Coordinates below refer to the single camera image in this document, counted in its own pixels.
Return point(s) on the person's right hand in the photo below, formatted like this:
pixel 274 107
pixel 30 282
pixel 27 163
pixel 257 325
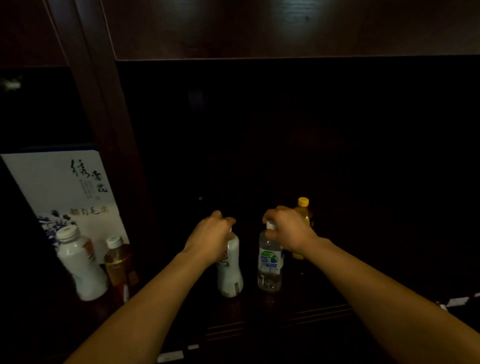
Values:
pixel 292 230

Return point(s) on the person's left hand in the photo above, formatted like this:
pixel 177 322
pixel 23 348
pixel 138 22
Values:
pixel 208 238

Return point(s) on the yellow cap energy drink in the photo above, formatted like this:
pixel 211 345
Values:
pixel 303 201

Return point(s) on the clear water bottle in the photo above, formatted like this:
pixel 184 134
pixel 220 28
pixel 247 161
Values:
pixel 270 270

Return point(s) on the amber tea bottle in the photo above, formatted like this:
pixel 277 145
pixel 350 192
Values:
pixel 118 266

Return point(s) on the white floral tea box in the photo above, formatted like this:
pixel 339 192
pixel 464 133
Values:
pixel 56 180

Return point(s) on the person's left forearm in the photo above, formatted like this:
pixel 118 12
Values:
pixel 142 315

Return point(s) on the person's right forearm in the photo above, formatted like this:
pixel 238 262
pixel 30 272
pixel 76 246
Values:
pixel 393 311

